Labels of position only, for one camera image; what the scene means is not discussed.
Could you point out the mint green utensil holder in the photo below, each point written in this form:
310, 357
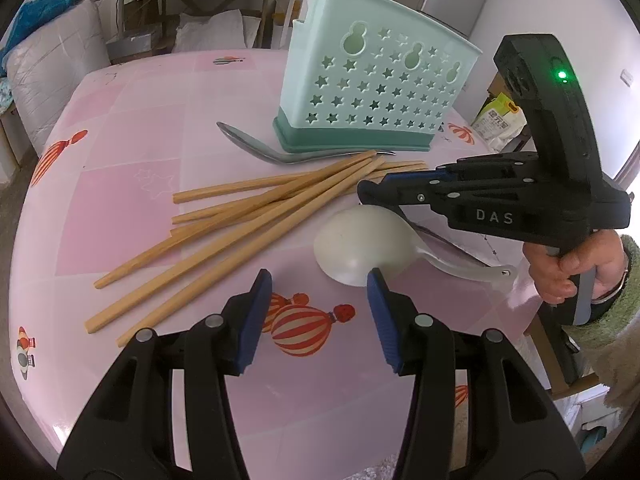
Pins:
350, 100

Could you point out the white quilted bundle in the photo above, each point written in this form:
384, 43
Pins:
55, 70

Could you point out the white yellow package bag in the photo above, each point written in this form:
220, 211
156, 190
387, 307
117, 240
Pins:
500, 125

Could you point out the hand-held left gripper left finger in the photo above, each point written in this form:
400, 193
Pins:
255, 320

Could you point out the pink balloon print tablecloth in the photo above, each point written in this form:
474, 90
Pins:
150, 170

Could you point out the person's right forearm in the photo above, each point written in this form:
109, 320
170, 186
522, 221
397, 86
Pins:
620, 340

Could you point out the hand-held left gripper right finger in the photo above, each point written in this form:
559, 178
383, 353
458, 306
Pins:
382, 320

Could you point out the grey box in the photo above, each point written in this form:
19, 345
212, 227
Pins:
135, 45

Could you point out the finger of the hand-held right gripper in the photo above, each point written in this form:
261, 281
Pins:
395, 194
475, 166

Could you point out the white wall socket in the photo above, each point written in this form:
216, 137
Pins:
627, 77

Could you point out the metal spoon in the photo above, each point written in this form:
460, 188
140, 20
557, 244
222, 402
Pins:
240, 137

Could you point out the person's right hand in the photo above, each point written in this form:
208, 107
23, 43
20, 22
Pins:
575, 262

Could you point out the pile of wooden chopsticks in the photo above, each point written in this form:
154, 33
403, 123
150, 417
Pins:
250, 220

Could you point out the blue plastic bag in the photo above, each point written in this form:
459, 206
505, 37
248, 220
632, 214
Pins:
45, 10

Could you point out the large white rice spoon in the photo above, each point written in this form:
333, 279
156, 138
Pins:
360, 245

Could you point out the white sack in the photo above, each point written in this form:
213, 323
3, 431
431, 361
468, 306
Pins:
215, 30

